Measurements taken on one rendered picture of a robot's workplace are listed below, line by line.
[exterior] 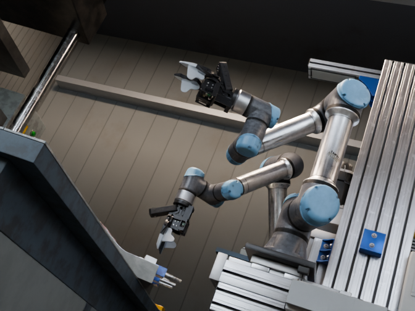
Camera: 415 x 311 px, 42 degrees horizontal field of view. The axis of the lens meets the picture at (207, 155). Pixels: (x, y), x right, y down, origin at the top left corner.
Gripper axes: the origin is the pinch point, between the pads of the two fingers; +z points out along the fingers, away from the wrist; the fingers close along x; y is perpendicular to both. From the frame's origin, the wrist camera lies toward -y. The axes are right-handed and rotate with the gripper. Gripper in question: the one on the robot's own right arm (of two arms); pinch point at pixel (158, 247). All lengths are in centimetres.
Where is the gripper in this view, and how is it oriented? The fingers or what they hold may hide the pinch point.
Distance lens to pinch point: 208.4
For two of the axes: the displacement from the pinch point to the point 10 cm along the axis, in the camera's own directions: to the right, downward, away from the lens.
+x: 0.5, 4.5, 8.9
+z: -3.5, 8.4, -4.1
